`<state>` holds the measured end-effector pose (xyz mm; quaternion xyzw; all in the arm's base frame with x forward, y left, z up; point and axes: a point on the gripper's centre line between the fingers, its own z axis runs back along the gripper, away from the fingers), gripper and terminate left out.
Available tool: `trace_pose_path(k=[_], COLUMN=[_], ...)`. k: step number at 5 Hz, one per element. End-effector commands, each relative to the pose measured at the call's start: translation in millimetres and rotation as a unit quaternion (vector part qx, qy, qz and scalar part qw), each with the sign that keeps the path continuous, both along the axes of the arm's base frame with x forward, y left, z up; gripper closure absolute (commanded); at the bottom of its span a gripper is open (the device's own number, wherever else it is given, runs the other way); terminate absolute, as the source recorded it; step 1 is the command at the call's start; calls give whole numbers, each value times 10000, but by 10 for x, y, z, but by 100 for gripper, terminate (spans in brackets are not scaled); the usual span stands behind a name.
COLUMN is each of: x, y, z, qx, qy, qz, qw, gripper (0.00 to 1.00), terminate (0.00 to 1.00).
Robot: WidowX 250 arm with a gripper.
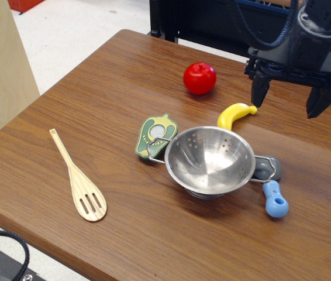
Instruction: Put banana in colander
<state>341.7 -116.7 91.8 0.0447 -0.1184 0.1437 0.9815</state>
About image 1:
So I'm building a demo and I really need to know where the black braided cable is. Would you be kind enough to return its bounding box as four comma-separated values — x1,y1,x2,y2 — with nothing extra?
232,0,301,50

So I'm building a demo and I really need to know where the red bin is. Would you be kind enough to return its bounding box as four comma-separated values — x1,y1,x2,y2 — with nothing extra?
8,0,44,13

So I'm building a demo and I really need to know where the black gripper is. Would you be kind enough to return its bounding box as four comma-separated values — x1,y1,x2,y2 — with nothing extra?
244,20,331,119

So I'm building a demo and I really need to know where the black cable lower left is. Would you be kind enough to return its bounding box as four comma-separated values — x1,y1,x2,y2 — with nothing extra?
0,230,30,281

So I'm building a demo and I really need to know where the black metal frame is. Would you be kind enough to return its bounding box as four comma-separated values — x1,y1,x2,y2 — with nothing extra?
149,1,302,56

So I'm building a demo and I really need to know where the steel colander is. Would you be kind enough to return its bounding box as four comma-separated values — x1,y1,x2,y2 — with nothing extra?
153,126,261,199

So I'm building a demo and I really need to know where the yellow toy banana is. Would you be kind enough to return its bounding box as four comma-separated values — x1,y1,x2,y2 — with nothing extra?
217,103,258,131

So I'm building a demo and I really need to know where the blue grey scoop utensil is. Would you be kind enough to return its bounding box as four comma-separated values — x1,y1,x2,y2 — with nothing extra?
254,155,289,218

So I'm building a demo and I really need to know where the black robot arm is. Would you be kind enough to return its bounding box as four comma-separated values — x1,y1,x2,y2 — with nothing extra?
245,1,331,118

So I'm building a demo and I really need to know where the green toy pepper slice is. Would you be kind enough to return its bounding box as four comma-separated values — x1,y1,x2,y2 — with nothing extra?
135,114,178,160

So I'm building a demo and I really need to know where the red toy apple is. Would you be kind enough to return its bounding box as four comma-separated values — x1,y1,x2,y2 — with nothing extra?
183,62,217,95

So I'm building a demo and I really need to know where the wooden slotted spatula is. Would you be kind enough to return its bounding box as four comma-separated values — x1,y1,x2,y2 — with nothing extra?
49,129,108,222

